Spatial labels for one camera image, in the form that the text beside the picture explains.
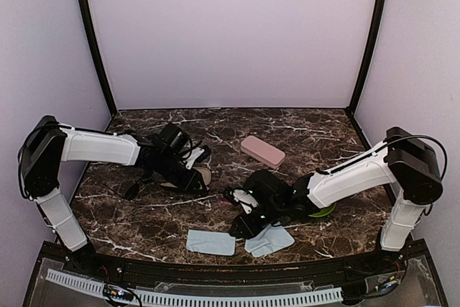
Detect green plate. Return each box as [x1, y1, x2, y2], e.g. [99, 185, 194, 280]
[309, 203, 336, 218]

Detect black front rail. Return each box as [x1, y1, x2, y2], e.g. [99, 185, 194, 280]
[60, 250, 405, 287]

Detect pink translucent sunglasses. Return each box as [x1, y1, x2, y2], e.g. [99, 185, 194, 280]
[216, 194, 234, 207]

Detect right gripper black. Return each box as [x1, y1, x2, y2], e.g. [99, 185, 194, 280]
[229, 198, 285, 239]

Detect pink glasses case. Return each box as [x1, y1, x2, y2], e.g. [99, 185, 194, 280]
[240, 135, 286, 169]

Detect black glasses case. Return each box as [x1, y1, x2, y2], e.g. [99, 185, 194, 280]
[195, 167, 212, 186]

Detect black aviator sunglasses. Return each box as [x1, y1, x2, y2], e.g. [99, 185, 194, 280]
[103, 174, 152, 201]

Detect black frame post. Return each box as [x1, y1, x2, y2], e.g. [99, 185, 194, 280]
[78, 0, 118, 116]
[346, 0, 385, 116]

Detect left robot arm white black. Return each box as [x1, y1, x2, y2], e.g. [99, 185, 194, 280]
[17, 116, 211, 275]

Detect right black frame post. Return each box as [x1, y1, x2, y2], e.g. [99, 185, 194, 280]
[346, 0, 385, 116]

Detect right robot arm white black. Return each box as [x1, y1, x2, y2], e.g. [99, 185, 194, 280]
[224, 127, 446, 274]

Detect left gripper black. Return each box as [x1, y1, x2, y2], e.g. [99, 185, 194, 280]
[157, 152, 207, 194]

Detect white slotted cable duct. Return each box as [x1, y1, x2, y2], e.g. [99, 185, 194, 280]
[45, 269, 343, 306]

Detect light blue cloth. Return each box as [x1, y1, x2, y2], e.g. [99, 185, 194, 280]
[186, 229, 236, 256]
[244, 225, 295, 258]

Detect left black frame post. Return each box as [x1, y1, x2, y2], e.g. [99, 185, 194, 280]
[78, 0, 118, 116]

